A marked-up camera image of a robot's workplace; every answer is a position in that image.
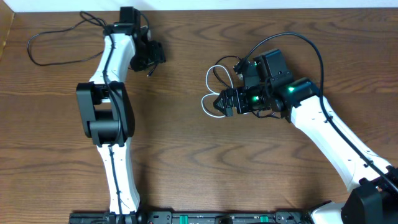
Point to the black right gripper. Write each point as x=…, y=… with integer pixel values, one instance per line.
x=239, y=94

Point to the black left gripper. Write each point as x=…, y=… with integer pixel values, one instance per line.
x=158, y=56

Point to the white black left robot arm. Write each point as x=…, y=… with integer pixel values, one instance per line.
x=107, y=115

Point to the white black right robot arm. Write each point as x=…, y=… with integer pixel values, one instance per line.
x=370, y=180

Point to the brown cardboard panel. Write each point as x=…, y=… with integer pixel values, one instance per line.
x=6, y=20

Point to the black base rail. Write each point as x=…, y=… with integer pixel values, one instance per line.
x=167, y=217

